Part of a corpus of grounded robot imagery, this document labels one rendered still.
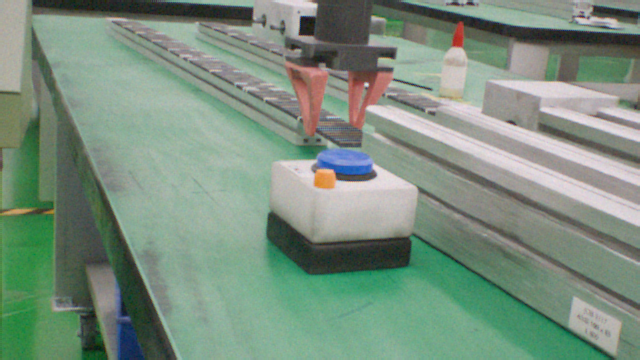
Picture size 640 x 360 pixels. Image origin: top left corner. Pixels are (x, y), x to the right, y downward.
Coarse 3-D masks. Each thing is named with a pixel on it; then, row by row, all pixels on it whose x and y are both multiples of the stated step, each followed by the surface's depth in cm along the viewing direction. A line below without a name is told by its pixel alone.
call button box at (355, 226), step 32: (288, 192) 62; (320, 192) 58; (352, 192) 59; (384, 192) 60; (416, 192) 61; (288, 224) 62; (320, 224) 58; (352, 224) 59; (384, 224) 60; (320, 256) 59; (352, 256) 60; (384, 256) 61
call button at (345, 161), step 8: (328, 152) 62; (336, 152) 63; (344, 152) 63; (352, 152) 63; (360, 152) 64; (320, 160) 61; (328, 160) 61; (336, 160) 61; (344, 160) 61; (352, 160) 61; (360, 160) 61; (368, 160) 62; (328, 168) 61; (336, 168) 61; (344, 168) 60; (352, 168) 61; (360, 168) 61; (368, 168) 61
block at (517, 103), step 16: (496, 96) 90; (512, 96) 88; (528, 96) 86; (544, 96) 84; (560, 96) 85; (576, 96) 86; (592, 96) 87; (608, 96) 88; (496, 112) 90; (512, 112) 88; (528, 112) 86; (592, 112) 87; (528, 128) 86; (544, 128) 85
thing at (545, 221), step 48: (384, 144) 73; (432, 144) 67; (480, 144) 64; (528, 144) 68; (432, 192) 67; (480, 192) 61; (528, 192) 57; (576, 192) 53; (624, 192) 59; (432, 240) 67; (480, 240) 62; (528, 240) 57; (576, 240) 53; (624, 240) 49; (528, 288) 57; (576, 288) 53; (624, 288) 50; (624, 336) 50
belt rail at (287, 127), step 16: (112, 32) 173; (128, 32) 162; (144, 48) 153; (160, 48) 143; (160, 64) 143; (176, 64) 138; (192, 80) 129; (208, 80) 123; (224, 96) 116; (240, 96) 111; (256, 112) 107; (272, 112) 102; (272, 128) 102; (288, 128) 100; (304, 144) 97; (320, 144) 98
